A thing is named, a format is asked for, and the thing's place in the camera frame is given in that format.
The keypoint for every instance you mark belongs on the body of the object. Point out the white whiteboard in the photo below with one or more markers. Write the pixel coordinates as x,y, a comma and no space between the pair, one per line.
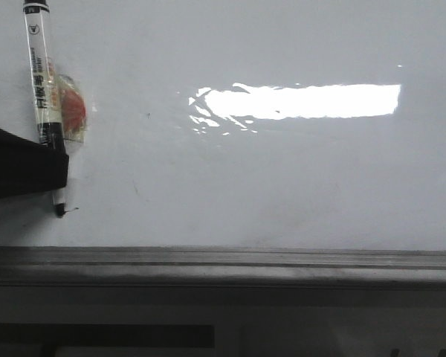
260,124

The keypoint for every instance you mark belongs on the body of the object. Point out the red round magnet with tape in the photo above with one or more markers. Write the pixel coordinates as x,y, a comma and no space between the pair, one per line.
72,105

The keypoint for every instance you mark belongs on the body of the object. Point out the grey aluminium whiteboard tray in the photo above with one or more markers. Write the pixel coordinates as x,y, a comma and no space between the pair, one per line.
218,266

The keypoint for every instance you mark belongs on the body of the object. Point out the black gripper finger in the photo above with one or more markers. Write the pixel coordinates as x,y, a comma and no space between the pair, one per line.
27,167

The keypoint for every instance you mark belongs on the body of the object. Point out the black and white whiteboard marker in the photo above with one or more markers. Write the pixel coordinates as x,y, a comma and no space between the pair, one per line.
46,100

